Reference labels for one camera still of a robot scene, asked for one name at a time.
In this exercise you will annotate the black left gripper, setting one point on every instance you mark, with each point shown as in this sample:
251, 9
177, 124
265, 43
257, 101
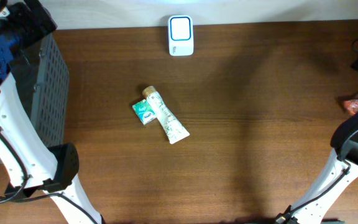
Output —
20, 13

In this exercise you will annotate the small green tissue pack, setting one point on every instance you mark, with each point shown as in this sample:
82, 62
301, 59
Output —
144, 111

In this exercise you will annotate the white tube with gold cap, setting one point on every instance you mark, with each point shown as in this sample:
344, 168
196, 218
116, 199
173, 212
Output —
174, 130

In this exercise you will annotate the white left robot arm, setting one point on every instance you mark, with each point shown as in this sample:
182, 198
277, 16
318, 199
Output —
30, 164

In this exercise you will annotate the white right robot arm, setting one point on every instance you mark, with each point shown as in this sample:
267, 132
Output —
340, 170

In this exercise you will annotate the white barcode scanner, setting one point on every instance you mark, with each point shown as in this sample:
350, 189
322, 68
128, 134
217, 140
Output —
180, 36

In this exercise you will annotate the grey plastic mesh basket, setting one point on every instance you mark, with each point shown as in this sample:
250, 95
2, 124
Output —
42, 81

